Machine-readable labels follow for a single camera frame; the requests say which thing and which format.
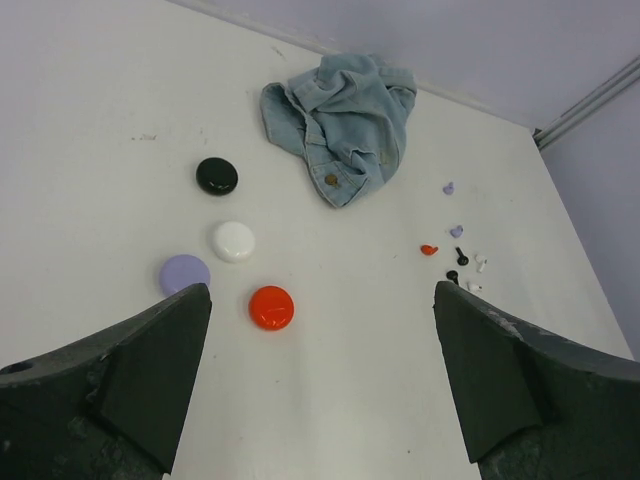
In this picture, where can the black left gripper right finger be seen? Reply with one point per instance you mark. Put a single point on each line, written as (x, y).
(532, 404)

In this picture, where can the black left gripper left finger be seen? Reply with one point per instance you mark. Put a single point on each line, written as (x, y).
(111, 405)

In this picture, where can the purple round charging case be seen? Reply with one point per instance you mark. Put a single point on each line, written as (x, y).
(181, 271)

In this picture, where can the orange round charging case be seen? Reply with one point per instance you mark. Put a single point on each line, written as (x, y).
(271, 308)

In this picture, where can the white earbud near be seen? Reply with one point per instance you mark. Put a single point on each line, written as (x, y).
(473, 287)

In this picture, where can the white earbud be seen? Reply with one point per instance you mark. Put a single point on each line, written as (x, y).
(473, 287)
(482, 261)

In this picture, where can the white earbud far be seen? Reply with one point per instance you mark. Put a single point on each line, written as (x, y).
(482, 261)

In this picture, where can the black earbud near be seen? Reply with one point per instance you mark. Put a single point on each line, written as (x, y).
(453, 276)

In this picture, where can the black earbud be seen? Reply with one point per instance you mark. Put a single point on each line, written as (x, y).
(462, 259)
(453, 276)

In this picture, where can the black earbud far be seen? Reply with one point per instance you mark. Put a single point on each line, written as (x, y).
(462, 259)

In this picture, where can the purple earbud near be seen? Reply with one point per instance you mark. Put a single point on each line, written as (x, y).
(456, 232)

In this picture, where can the purple earbud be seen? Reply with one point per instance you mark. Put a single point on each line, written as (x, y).
(449, 188)
(456, 232)

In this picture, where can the purple earbud far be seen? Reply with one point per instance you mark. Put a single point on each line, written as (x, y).
(449, 188)

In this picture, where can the crumpled blue denim cloth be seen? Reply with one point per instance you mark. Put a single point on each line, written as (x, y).
(346, 119)

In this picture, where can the aluminium frame post right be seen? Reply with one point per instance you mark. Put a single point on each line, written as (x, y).
(606, 92)

